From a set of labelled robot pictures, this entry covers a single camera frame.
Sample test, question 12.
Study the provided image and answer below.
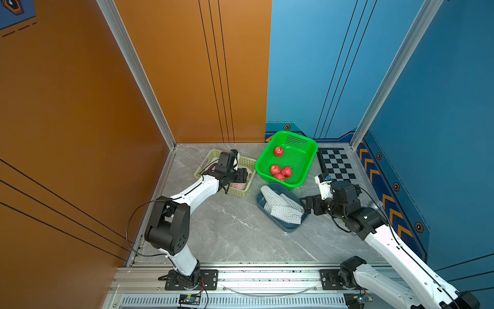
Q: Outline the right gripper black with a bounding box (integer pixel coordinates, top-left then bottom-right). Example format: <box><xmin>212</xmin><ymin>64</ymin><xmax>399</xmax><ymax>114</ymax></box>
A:
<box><xmin>298</xmin><ymin>192</ymin><xmax>347</xmax><ymax>221</ymax></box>

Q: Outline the white foam net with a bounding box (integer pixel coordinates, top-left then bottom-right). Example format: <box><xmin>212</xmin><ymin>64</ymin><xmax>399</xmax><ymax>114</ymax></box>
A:
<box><xmin>270</xmin><ymin>207</ymin><xmax>303</xmax><ymax>225</ymax></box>
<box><xmin>280</xmin><ymin>194</ymin><xmax>305</xmax><ymax>214</ymax></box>
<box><xmin>261</xmin><ymin>185</ymin><xmax>288</xmax><ymax>210</ymax></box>

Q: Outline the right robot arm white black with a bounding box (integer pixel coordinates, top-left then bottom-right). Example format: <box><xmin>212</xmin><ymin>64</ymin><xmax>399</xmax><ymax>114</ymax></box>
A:
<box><xmin>299</xmin><ymin>178</ymin><xmax>481</xmax><ymax>308</ymax></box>

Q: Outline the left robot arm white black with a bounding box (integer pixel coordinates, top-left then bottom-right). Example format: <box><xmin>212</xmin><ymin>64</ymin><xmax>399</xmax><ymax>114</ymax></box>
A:
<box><xmin>144</xmin><ymin>149</ymin><xmax>248</xmax><ymax>289</ymax></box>

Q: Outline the cream perforated plastic basket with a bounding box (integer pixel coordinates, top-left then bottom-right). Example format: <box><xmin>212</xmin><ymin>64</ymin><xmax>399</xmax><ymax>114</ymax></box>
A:
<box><xmin>193</xmin><ymin>149</ymin><xmax>257</xmax><ymax>198</ymax></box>

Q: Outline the dark teal plastic tray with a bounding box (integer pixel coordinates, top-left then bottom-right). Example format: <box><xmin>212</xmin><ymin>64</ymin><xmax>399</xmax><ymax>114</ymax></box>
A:
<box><xmin>256</xmin><ymin>183</ymin><xmax>308</xmax><ymax>233</ymax></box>

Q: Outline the black white checkerboard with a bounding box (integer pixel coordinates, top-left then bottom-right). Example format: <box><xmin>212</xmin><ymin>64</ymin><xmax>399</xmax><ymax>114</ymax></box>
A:
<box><xmin>317</xmin><ymin>148</ymin><xmax>358</xmax><ymax>185</ymax></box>

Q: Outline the green plastic mesh basket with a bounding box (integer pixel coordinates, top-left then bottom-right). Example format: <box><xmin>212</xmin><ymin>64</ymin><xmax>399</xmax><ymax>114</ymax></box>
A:
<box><xmin>255</xmin><ymin>131</ymin><xmax>319</xmax><ymax>190</ymax></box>

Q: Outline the right green circuit board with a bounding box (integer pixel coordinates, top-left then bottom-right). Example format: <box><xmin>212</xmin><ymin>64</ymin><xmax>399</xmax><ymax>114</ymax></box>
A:
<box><xmin>343</xmin><ymin>294</ymin><xmax>374</xmax><ymax>309</ymax></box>

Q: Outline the green circuit board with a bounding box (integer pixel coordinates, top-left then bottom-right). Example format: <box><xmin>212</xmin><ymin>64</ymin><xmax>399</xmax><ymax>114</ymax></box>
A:
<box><xmin>343</xmin><ymin>294</ymin><xmax>374</xmax><ymax>309</ymax></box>
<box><xmin>178</xmin><ymin>294</ymin><xmax>201</xmax><ymax>308</ymax></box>

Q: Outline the left green circuit board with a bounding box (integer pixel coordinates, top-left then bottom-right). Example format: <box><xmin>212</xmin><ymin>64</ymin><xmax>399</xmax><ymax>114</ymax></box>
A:
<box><xmin>178</xmin><ymin>294</ymin><xmax>201</xmax><ymax>308</ymax></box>

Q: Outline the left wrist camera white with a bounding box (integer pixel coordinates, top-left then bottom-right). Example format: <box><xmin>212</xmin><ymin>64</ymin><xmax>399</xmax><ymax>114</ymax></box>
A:
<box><xmin>228</xmin><ymin>149</ymin><xmax>239</xmax><ymax>169</ymax></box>

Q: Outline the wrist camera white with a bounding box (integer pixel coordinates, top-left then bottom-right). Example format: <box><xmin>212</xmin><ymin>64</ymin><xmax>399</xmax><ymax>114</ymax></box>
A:
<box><xmin>228</xmin><ymin>149</ymin><xmax>239</xmax><ymax>169</ymax></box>
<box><xmin>315</xmin><ymin>173</ymin><xmax>333</xmax><ymax>200</ymax></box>

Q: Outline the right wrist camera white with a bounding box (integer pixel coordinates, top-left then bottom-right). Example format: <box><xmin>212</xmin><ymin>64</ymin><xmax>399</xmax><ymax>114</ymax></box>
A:
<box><xmin>315</xmin><ymin>173</ymin><xmax>333</xmax><ymax>200</ymax></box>

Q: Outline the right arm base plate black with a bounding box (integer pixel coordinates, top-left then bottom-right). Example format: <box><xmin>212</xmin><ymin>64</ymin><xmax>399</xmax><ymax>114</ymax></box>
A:
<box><xmin>319</xmin><ymin>269</ymin><xmax>365</xmax><ymax>292</ymax></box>

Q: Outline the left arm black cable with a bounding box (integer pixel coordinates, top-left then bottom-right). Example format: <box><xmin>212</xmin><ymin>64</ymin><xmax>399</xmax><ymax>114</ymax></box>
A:
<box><xmin>125</xmin><ymin>199</ymin><xmax>163</xmax><ymax>258</ymax></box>

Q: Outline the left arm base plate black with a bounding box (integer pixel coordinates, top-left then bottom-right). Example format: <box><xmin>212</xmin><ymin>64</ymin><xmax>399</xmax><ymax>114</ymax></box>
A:
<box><xmin>165</xmin><ymin>269</ymin><xmax>219</xmax><ymax>291</ymax></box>

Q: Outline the aluminium front rail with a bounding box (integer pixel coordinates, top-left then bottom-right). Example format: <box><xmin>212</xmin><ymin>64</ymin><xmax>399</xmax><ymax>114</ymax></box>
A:
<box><xmin>107</xmin><ymin>262</ymin><xmax>433</xmax><ymax>296</ymax></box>

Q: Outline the left aluminium corner post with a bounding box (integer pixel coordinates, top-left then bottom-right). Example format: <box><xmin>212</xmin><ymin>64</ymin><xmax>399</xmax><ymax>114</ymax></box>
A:
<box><xmin>96</xmin><ymin>0</ymin><xmax>176</xmax><ymax>151</ymax></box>

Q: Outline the aluminium corner post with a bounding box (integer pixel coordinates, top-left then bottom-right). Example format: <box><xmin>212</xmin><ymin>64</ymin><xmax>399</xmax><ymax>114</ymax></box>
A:
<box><xmin>349</xmin><ymin>0</ymin><xmax>443</xmax><ymax>151</ymax></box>
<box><xmin>96</xmin><ymin>0</ymin><xmax>176</xmax><ymax>151</ymax></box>

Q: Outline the right aluminium corner post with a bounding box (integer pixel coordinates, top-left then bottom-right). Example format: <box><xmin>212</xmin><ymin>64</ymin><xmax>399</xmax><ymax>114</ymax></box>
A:
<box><xmin>349</xmin><ymin>0</ymin><xmax>443</xmax><ymax>151</ymax></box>

